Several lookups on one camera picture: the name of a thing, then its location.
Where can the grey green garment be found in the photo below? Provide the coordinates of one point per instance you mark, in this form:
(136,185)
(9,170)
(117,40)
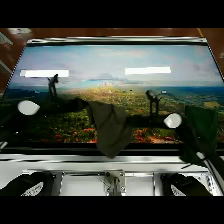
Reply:
(111,130)

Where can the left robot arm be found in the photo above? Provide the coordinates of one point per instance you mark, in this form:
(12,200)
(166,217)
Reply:
(28,107)

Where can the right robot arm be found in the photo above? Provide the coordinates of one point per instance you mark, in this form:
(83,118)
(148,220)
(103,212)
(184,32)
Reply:
(172,120)

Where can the dark green garment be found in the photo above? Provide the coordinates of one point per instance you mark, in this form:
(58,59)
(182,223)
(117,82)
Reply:
(200,126)

